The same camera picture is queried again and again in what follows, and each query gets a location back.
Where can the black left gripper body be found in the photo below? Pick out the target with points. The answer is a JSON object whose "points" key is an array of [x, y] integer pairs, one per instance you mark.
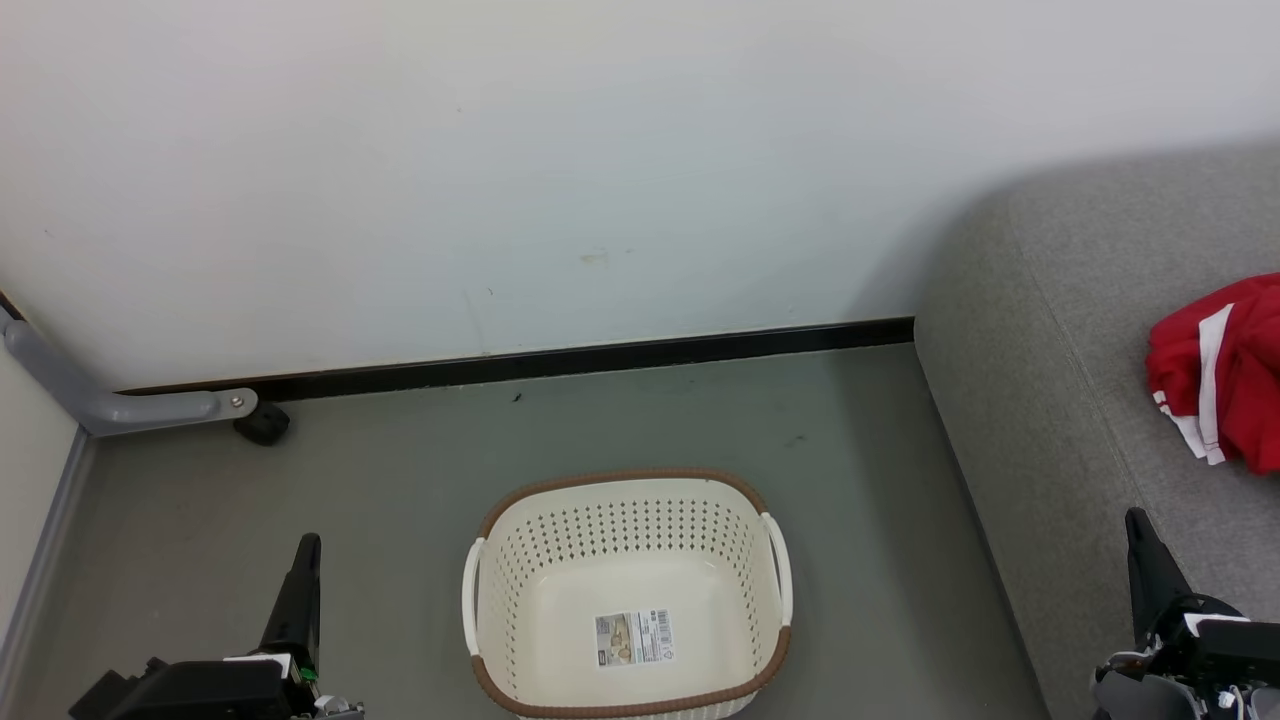
{"points": [[200, 690]]}

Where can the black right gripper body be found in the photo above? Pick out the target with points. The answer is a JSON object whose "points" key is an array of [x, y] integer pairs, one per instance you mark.
{"points": [[1210, 670]]}

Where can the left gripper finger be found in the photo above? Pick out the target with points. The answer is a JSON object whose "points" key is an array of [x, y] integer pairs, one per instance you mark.
{"points": [[298, 610]]}

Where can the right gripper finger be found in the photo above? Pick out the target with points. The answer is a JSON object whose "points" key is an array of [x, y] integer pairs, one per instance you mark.
{"points": [[1152, 580]]}

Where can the red and white garment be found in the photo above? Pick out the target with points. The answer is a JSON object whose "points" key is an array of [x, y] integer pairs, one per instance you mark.
{"points": [[1250, 380]]}

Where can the cream perforated laundry basket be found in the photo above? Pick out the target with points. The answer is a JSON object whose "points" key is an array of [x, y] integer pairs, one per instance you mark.
{"points": [[560, 560]]}

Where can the white printed basket sticker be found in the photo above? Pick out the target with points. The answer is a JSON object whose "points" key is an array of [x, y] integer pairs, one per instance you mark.
{"points": [[635, 638]]}

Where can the black caster wheel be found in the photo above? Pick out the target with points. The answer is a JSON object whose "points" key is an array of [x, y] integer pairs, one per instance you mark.
{"points": [[263, 425]]}

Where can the grey fabric sofa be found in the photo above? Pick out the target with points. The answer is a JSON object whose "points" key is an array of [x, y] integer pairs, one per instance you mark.
{"points": [[1060, 400]]}

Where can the grey skirting strip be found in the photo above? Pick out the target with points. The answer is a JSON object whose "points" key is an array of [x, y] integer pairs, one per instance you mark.
{"points": [[50, 540]]}

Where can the grey metal frame leg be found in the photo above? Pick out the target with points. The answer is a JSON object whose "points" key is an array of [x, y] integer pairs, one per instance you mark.
{"points": [[150, 408]]}

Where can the black wall baseboard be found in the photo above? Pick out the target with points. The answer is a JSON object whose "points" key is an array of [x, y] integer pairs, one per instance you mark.
{"points": [[600, 355]]}

